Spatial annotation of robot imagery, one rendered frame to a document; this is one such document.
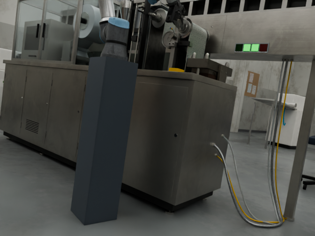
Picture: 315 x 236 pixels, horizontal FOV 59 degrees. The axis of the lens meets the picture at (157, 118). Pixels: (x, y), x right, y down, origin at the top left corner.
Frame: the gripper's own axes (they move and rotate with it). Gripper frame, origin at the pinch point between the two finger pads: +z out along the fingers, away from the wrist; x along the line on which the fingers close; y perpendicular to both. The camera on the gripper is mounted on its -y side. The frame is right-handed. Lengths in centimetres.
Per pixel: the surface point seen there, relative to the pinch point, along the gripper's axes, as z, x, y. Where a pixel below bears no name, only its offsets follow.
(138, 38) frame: -0.5, 31.9, -10.6
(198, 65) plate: 16.2, -18.8, -18.5
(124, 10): -7, 70, 23
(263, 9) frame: 14, -42, 42
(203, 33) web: 15.6, -5.6, 16.5
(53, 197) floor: 32, 35, -134
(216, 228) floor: 74, -53, -98
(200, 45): 20.4, -5.7, 8.6
